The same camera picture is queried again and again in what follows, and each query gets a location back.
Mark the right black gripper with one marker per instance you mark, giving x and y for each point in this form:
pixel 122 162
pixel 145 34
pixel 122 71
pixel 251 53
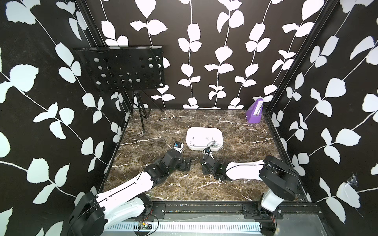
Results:
pixel 204 170

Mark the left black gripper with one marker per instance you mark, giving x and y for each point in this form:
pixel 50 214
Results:
pixel 188 163

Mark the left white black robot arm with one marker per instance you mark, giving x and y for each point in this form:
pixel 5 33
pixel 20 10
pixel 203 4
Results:
pixel 95 213

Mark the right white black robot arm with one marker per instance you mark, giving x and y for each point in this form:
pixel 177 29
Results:
pixel 281 179

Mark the large knurled chrome socket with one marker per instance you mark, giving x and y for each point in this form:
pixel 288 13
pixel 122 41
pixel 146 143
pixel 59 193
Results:
pixel 214 144

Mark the white plastic storage box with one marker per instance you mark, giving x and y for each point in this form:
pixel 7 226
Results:
pixel 197 138

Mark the purple box with white card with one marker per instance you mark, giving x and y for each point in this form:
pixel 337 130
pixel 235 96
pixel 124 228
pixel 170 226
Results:
pixel 254 113

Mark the small green circuit board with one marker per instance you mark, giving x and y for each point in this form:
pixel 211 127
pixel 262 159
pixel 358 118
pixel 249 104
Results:
pixel 144 226

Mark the black perforated music stand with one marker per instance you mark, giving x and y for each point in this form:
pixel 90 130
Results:
pixel 123 69

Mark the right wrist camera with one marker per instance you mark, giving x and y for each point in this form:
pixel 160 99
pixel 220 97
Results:
pixel 207 150

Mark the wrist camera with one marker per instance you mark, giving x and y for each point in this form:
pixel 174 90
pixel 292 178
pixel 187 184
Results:
pixel 178 146
pixel 207 150

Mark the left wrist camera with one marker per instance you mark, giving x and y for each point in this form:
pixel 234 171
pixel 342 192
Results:
pixel 178 146

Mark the white perforated cable duct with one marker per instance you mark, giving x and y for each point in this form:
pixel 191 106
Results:
pixel 191 227

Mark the black mounting rail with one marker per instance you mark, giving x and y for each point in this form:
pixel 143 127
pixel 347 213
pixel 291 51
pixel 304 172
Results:
pixel 247 209

